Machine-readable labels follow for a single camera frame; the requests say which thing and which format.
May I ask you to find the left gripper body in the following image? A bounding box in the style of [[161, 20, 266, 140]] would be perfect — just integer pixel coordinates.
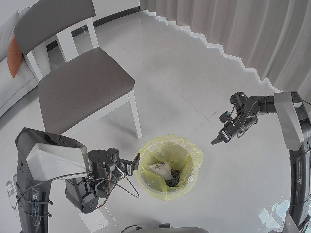
[[114, 157, 135, 177]]

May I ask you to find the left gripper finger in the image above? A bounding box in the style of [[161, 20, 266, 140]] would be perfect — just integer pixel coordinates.
[[133, 153, 142, 172]]

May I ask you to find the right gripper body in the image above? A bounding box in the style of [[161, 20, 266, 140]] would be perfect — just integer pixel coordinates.
[[218, 123, 241, 144]]

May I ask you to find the yellow plastic bag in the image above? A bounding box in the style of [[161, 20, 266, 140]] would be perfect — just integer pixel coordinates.
[[134, 134, 204, 202]]

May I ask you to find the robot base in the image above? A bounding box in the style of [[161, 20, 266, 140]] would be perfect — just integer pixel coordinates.
[[126, 223, 202, 233]]

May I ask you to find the white trash bin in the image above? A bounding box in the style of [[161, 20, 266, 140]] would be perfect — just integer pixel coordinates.
[[139, 142, 195, 194]]

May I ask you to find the white printed wrapper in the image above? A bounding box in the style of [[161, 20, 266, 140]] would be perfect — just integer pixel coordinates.
[[148, 161, 173, 180]]

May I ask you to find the crumpled black plastic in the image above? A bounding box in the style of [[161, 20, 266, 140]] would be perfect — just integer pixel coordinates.
[[165, 169, 182, 188]]

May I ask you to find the grey white chair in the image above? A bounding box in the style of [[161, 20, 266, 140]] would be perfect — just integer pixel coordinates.
[[14, 0, 142, 140]]

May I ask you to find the beige curtain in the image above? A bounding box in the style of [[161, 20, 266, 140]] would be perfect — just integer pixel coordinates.
[[138, 0, 311, 121]]

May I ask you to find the white sofa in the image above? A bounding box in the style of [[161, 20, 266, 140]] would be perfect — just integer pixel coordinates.
[[0, 7, 40, 118]]

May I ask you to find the orange pillow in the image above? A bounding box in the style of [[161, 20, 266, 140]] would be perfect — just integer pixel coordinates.
[[7, 35, 23, 78]]

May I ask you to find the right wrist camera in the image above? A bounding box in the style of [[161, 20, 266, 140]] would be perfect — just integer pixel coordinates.
[[219, 110, 232, 124]]

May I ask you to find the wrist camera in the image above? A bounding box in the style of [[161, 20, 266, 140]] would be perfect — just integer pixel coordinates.
[[107, 148, 120, 164], [219, 110, 232, 124]]

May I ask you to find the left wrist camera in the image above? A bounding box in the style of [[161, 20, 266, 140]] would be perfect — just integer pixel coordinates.
[[107, 148, 120, 164]]

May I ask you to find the black cable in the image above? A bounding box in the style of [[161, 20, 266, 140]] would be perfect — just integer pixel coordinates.
[[123, 225, 142, 233], [15, 164, 140, 211]]

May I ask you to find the white cable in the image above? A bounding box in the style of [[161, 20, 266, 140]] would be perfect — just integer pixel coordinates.
[[5, 181, 19, 211]]

